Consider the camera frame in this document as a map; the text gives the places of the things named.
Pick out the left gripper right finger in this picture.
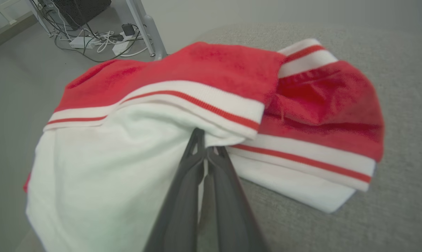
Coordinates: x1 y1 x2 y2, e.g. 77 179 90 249
206 146 269 252

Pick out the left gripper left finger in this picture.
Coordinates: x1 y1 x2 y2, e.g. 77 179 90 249
143 127 207 252

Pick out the red and white striped garment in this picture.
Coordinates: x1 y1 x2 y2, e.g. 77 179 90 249
23 38 385 252

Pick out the short white power strip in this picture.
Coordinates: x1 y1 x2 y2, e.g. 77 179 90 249
112 39 136 56

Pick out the grey metal table leg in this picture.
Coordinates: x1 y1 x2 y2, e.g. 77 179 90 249
126 0 168 61

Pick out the long white power strip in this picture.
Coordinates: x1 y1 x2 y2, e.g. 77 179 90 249
69 35 96 49

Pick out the black computer case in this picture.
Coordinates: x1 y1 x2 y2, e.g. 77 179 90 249
53 0 112 30

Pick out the white cable bundle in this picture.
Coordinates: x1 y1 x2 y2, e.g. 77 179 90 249
90 30 150 58

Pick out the black cable tangle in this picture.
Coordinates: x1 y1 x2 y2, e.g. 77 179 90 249
29 0 142 63

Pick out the white lattice frame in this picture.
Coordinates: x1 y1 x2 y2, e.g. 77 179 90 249
0 0 33 28

